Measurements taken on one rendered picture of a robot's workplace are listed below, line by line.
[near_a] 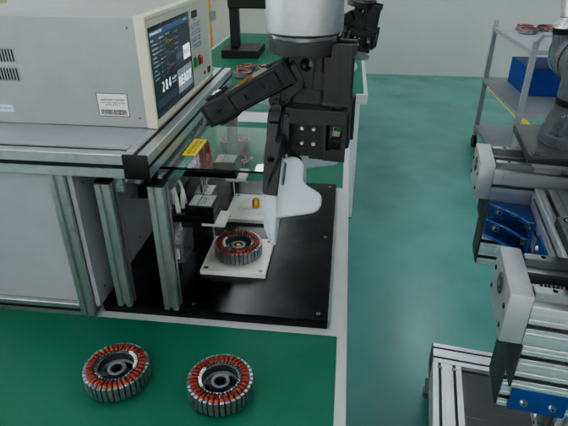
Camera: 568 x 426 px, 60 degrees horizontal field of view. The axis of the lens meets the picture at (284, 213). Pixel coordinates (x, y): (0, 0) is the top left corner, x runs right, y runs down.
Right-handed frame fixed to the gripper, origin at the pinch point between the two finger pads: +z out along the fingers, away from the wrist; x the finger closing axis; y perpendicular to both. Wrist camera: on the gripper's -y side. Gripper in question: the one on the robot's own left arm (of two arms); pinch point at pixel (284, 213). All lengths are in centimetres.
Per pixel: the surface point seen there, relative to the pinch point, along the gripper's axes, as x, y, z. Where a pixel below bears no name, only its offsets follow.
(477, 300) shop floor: 146, 53, 115
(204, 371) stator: 6.8, -15.9, 37.0
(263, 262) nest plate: 41, -16, 37
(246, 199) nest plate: 70, -29, 37
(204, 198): 43, -30, 23
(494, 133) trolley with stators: 330, 76, 97
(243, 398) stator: 3.5, -7.9, 37.7
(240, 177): 65, -29, 27
